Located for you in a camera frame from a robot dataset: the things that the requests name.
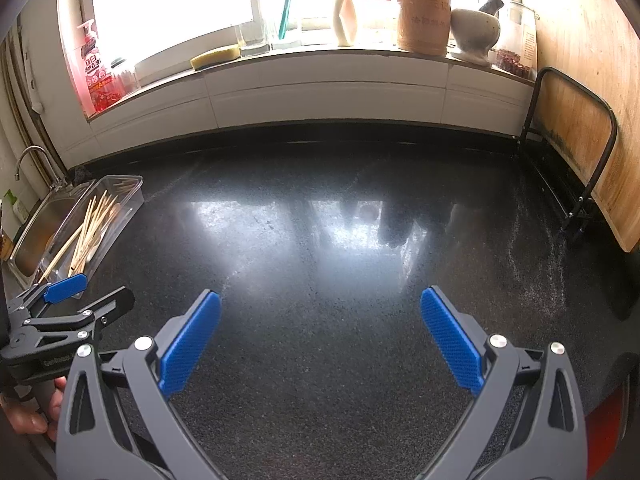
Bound wooden cutting board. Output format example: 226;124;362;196
520;0;640;253

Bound clear plastic container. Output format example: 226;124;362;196
37;175;146;291

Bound white and green bottle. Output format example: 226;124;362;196
4;189;28;222

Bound yellow sponge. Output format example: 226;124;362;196
190;44;242;71

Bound stone mortar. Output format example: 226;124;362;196
449;7;502;67

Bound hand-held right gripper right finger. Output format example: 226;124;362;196
417;285;588;480

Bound stainless steel sink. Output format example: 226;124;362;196
7;179;96;278

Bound wall pipes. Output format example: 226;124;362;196
0;25;68;176

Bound red-lidded jar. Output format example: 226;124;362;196
361;0;393;45

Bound red plastic item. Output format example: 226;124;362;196
585;385;631;466

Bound metal faucet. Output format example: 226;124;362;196
14;145;71;193

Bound small dark-lidded jar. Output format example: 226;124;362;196
109;57;140;95

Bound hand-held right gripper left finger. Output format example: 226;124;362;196
56;289;226;480

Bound red soap bottle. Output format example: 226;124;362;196
67;19;126;116

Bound large glass jar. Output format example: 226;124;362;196
492;2;538;80

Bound clear toothbrush glass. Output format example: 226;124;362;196
267;0;303;51

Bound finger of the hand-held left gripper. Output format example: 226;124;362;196
22;286;136;346
7;274;88;321

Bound person's left hand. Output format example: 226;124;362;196
0;377;68;443

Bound cream sauce bottle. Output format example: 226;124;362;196
332;0;359;47

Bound pile of wooden chopsticks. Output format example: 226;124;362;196
40;190;136;281

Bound wooden utensil holder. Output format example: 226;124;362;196
396;0;452;57

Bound black metal rack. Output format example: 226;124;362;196
520;66;619;246

